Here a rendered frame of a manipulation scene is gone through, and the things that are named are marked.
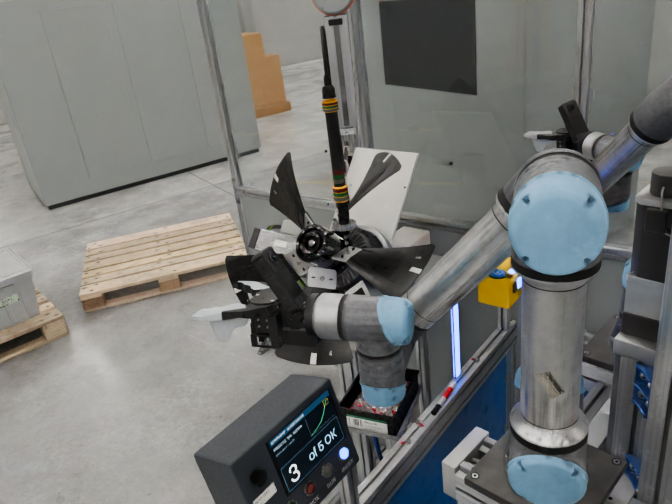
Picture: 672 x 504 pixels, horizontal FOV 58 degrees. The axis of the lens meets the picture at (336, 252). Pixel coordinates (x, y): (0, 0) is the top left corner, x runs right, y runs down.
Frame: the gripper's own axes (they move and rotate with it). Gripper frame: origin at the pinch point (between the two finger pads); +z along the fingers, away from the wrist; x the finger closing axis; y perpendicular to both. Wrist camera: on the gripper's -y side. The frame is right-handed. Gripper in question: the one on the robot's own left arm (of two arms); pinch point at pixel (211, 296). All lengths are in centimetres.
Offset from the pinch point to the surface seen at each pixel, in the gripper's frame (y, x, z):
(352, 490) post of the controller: 52, 18, -17
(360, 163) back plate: -2, 119, 9
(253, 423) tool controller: 22.2, -3.8, -7.2
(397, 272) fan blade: 19, 66, -17
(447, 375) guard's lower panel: 101, 158, -14
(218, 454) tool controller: 23.2, -12.0, -4.6
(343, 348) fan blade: 42, 64, 0
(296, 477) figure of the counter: 31.4, -4.8, -14.9
